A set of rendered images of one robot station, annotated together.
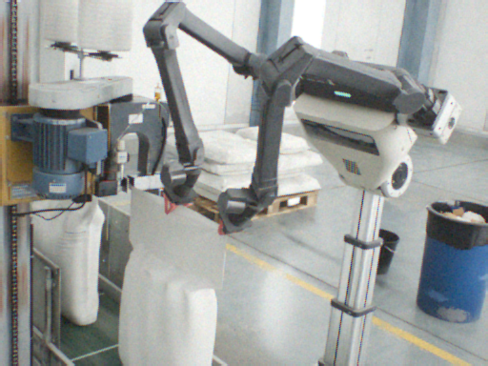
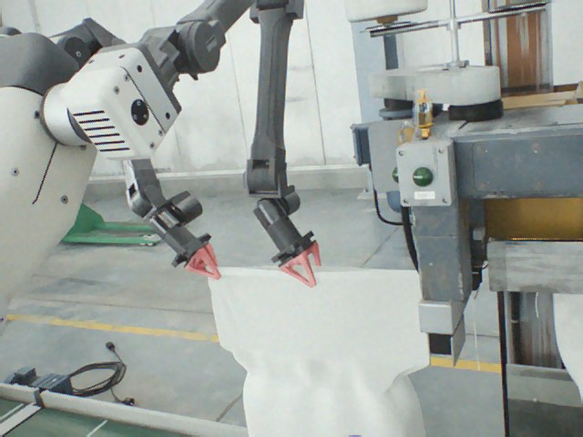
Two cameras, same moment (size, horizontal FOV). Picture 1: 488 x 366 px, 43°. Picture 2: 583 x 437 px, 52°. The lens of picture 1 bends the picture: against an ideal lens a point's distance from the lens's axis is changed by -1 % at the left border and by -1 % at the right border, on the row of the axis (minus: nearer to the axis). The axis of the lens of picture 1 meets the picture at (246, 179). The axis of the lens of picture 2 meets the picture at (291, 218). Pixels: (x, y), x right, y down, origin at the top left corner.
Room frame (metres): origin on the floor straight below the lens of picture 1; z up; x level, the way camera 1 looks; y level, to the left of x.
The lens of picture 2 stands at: (3.04, -0.15, 1.48)
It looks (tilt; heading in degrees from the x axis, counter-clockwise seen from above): 15 degrees down; 162
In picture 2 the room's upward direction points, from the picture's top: 8 degrees counter-clockwise
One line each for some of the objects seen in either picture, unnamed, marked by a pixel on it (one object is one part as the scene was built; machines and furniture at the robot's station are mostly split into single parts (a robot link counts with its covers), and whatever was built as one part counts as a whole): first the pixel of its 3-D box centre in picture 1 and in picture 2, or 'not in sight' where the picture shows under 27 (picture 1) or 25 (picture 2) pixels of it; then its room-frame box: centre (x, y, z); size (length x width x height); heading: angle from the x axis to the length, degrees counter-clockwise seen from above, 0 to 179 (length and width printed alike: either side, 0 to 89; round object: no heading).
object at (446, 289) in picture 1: (457, 260); not in sight; (3.59, -1.35, 0.32); 0.51 x 0.48 x 0.65; 134
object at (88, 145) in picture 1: (88, 148); (369, 147); (1.77, 0.47, 1.25); 0.10 x 0.08 x 0.12; 159
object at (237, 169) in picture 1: (216, 159); not in sight; (5.14, 0.27, 0.44); 0.66 x 0.42 x 0.14; 38
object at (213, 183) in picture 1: (234, 178); not in sight; (5.02, 0.10, 0.32); 0.66 x 0.43 x 0.15; 136
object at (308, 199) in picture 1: (240, 195); not in sight; (5.38, 0.03, 0.07); 1.20 x 0.82 x 0.14; 136
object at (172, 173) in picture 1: (181, 165); (274, 193); (1.84, 0.20, 1.20); 0.11 x 0.09 x 0.12; 136
